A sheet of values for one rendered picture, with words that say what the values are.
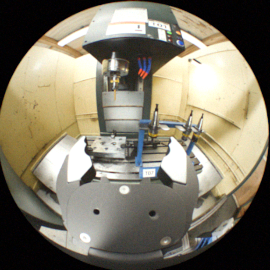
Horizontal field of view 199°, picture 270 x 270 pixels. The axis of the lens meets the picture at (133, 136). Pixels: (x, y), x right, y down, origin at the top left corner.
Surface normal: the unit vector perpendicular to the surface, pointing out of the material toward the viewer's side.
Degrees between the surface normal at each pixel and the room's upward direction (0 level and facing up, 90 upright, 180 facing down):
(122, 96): 90
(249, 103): 90
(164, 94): 90
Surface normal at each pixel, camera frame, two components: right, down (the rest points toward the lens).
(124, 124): 0.01, 0.50
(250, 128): -1.00, 0.00
